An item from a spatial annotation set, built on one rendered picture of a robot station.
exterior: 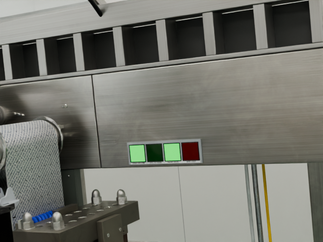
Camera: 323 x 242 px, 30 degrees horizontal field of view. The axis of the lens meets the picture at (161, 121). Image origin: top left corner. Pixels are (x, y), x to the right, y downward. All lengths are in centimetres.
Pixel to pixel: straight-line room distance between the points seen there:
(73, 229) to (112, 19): 65
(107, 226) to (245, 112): 51
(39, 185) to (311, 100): 82
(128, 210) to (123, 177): 282
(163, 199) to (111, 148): 267
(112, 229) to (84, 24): 65
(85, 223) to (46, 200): 22
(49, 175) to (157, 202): 275
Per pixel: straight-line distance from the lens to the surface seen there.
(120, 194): 189
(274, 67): 165
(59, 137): 191
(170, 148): 178
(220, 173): 430
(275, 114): 166
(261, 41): 167
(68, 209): 185
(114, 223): 177
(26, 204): 180
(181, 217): 451
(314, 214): 184
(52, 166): 189
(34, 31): 206
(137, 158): 184
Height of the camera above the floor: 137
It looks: 3 degrees down
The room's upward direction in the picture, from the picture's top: 6 degrees counter-clockwise
